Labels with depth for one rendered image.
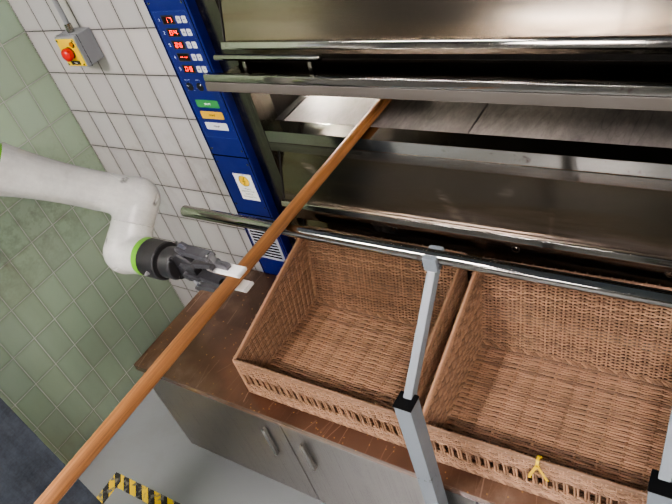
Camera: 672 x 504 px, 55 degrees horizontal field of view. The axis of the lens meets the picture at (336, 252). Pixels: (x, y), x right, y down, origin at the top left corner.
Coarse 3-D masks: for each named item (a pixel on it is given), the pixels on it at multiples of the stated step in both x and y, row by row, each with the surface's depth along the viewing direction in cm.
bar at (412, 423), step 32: (256, 224) 155; (416, 256) 132; (448, 256) 128; (576, 288) 116; (608, 288) 112; (640, 288) 110; (416, 352) 132; (416, 384) 133; (416, 416) 133; (416, 448) 139
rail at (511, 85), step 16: (208, 80) 163; (224, 80) 160; (240, 80) 158; (256, 80) 155; (272, 80) 152; (288, 80) 150; (304, 80) 147; (320, 80) 145; (336, 80) 142; (352, 80) 140; (368, 80) 138; (384, 80) 136; (400, 80) 134; (416, 80) 132; (432, 80) 130; (448, 80) 128; (464, 80) 126; (480, 80) 125; (496, 80) 123; (512, 80) 122; (528, 80) 120; (544, 80) 119; (560, 80) 118
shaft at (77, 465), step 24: (360, 120) 172; (312, 192) 154; (288, 216) 148; (264, 240) 143; (240, 264) 138; (192, 336) 127; (168, 360) 123; (144, 384) 119; (120, 408) 116; (96, 432) 113; (72, 480) 108
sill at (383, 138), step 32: (288, 128) 185; (320, 128) 180; (352, 128) 176; (384, 128) 171; (480, 160) 155; (512, 160) 151; (544, 160) 146; (576, 160) 142; (608, 160) 138; (640, 160) 135
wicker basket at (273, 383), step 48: (288, 288) 201; (336, 288) 208; (384, 288) 197; (288, 336) 205; (336, 336) 201; (384, 336) 196; (432, 336) 165; (288, 384) 177; (336, 384) 186; (384, 384) 182; (384, 432) 166
